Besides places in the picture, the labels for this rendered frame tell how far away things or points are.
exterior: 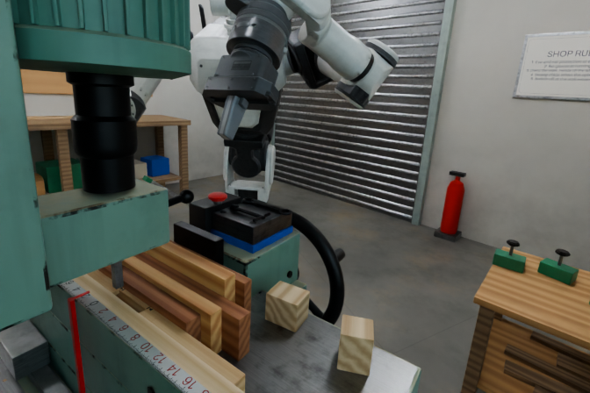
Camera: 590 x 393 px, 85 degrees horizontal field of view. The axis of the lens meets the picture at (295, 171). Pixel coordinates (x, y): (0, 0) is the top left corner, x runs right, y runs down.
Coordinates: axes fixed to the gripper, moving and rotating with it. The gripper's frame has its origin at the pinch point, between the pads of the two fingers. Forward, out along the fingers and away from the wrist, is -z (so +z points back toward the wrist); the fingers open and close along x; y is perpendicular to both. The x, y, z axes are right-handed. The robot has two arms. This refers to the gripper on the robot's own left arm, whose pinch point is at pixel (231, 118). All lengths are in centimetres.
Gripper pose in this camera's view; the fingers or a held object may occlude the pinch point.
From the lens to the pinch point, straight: 49.4
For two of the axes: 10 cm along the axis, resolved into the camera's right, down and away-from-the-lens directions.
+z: 2.6, -9.3, 2.6
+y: -3.7, -3.4, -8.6
